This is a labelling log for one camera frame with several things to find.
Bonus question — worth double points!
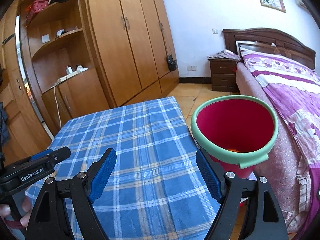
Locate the wooden door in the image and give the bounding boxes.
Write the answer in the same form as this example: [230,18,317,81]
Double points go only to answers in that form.
[0,0,54,165]

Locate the black hanging bag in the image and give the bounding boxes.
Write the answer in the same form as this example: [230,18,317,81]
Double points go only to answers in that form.
[160,22,178,72]

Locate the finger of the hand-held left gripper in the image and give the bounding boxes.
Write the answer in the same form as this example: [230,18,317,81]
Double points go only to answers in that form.
[26,149,53,162]
[32,147,71,167]

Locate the dark wooden headboard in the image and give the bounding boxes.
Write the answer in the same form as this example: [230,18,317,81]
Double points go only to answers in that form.
[222,28,317,70]

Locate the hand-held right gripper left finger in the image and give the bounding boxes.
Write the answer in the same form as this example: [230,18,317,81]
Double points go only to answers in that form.
[25,148,117,240]

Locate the blue hanging garment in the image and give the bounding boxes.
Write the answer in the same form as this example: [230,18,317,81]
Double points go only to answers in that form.
[0,102,10,147]

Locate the red patterned box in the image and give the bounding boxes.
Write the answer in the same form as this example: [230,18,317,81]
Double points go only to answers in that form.
[25,1,52,20]

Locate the person's left hand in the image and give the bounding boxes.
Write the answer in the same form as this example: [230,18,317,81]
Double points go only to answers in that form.
[0,196,33,228]

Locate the dark wooden nightstand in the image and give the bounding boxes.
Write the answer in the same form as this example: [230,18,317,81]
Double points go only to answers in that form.
[208,58,239,92]

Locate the wall air conditioner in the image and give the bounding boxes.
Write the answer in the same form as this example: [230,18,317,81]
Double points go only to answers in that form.
[295,0,309,12]

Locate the folded floral clothes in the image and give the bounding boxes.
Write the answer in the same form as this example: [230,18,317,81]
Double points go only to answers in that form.
[207,49,242,61]

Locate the blue plaid tablecloth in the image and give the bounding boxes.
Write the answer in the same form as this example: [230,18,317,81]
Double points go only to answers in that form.
[25,96,225,240]

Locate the wooden corner shelf unit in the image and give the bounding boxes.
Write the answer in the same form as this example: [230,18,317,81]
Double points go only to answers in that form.
[19,0,117,135]

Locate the white power strip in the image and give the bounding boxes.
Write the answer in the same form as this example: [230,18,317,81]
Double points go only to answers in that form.
[57,70,78,83]

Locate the wooden wardrobe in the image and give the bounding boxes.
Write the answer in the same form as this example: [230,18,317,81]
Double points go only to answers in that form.
[84,0,180,108]

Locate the white power cable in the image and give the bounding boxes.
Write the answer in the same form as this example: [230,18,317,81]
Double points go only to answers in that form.
[51,81,63,128]

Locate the purple floral bedspread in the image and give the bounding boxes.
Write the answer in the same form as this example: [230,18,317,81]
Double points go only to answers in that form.
[239,47,320,213]

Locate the red bucket with green rim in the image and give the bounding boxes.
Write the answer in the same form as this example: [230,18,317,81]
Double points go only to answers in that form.
[190,95,279,178]

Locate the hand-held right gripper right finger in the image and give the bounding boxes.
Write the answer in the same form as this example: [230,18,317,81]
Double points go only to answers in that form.
[195,149,292,240]

